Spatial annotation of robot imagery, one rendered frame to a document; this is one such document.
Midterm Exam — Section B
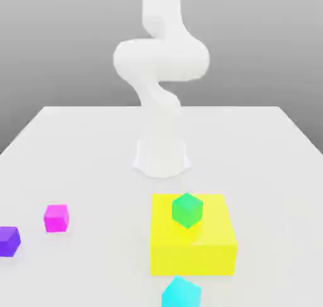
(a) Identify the small green cube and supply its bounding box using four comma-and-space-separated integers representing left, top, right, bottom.
171, 192, 204, 230

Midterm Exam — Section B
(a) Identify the small magenta cube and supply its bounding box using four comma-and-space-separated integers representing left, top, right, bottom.
43, 203, 70, 234

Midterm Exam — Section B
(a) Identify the small cyan cube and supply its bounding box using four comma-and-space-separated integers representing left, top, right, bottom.
161, 275, 203, 307

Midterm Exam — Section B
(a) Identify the small purple cube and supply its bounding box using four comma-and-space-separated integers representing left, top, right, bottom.
0, 226, 22, 258

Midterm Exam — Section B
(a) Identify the large yellow box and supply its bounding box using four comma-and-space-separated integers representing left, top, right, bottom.
150, 193, 238, 277

